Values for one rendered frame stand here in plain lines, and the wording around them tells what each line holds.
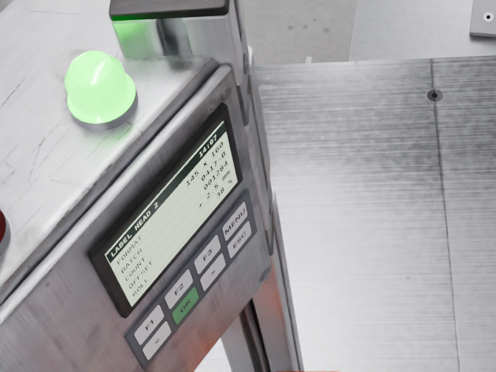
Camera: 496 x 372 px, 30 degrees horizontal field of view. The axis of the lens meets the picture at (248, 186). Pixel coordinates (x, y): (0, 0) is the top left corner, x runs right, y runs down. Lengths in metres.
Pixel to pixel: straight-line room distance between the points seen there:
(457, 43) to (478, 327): 0.39
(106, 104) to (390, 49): 0.89
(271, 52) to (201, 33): 1.95
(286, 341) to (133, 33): 0.30
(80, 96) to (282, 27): 2.02
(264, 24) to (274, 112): 1.22
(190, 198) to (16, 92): 0.08
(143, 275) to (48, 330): 0.05
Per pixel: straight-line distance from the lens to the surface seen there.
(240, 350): 0.62
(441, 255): 1.04
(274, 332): 0.59
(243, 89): 0.40
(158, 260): 0.38
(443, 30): 1.23
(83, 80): 0.34
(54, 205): 0.34
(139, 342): 0.42
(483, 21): 1.21
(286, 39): 2.32
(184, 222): 0.38
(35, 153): 0.35
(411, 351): 0.99
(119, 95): 0.34
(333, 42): 2.31
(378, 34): 1.22
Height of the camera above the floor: 1.75
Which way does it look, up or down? 57 degrees down
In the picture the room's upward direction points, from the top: 12 degrees counter-clockwise
